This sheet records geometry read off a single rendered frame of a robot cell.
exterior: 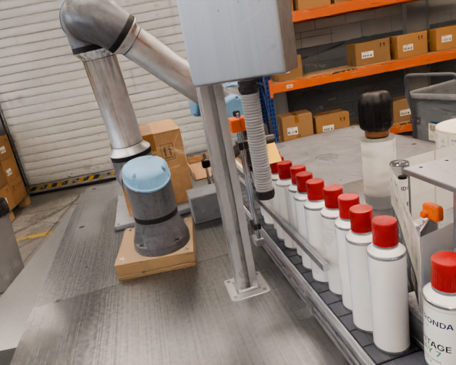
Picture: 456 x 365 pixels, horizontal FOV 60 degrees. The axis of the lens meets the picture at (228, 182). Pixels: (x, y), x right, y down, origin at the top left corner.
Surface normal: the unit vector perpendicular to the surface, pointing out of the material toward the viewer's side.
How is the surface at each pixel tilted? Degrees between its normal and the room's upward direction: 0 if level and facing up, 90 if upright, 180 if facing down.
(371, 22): 90
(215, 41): 90
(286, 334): 0
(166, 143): 90
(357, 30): 90
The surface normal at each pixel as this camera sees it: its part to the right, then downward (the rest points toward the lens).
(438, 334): -0.76, 0.33
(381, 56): 0.06, 0.33
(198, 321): -0.18, -0.93
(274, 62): -0.37, 0.36
